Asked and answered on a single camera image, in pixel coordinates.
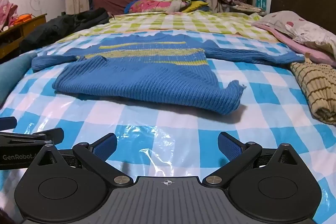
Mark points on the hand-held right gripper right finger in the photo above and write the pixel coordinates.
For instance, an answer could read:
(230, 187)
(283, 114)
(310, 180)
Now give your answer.
(231, 146)

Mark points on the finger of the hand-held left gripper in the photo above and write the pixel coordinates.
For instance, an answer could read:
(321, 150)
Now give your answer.
(52, 133)
(9, 123)

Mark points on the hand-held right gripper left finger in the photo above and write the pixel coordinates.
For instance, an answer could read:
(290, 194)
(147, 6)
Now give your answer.
(105, 146)

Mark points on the blue knit striped sweater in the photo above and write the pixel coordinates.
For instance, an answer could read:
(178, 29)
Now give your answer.
(144, 82)

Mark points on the teal cloth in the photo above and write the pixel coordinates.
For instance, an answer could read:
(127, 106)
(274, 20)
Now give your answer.
(13, 69)

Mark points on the blue checked plastic bed sheet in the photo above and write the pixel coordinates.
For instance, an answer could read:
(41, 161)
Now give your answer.
(183, 119)

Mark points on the reddish brown cloth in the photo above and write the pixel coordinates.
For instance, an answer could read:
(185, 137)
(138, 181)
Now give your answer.
(5, 216)

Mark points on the wooden desk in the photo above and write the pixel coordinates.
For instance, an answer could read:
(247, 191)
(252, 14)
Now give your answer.
(23, 27)

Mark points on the orange cloth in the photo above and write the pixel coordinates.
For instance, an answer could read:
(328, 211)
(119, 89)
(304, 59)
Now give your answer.
(22, 19)

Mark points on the beige striped folded sweater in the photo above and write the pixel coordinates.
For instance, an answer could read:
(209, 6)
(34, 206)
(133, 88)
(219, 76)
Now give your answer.
(317, 87)

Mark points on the black jacket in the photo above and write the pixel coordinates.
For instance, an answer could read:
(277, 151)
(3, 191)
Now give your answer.
(60, 27)

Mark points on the pink floral cloth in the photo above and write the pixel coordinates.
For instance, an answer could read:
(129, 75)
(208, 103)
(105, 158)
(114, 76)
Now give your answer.
(6, 8)

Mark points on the green checked bed sheet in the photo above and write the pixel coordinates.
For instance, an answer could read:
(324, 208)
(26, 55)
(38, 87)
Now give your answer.
(157, 22)

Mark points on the white spotted pillow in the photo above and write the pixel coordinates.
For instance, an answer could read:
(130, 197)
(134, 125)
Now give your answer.
(296, 27)

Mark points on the stack of papers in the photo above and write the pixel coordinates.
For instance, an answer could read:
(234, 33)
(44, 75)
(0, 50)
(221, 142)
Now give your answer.
(246, 7)

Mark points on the yellow cloth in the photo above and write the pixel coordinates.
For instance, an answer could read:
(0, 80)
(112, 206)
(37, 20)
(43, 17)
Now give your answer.
(195, 5)

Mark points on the pink floral pillow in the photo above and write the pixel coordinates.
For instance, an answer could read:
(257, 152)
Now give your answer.
(147, 5)

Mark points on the pale crumpled cloth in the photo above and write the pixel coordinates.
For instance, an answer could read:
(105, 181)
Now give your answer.
(176, 5)

